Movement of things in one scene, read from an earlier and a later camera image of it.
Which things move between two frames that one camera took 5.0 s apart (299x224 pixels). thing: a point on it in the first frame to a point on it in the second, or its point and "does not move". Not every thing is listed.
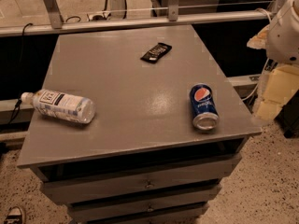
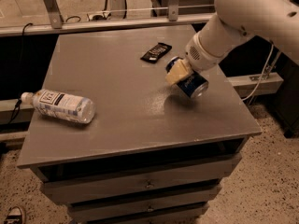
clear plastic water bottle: [68, 105] does not move
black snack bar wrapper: [157, 52] does not move
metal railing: [52, 20] does not move
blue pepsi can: [204, 108] to [195, 85]
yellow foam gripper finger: [282, 85] to [178, 71]
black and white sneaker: [14, 216] does not move
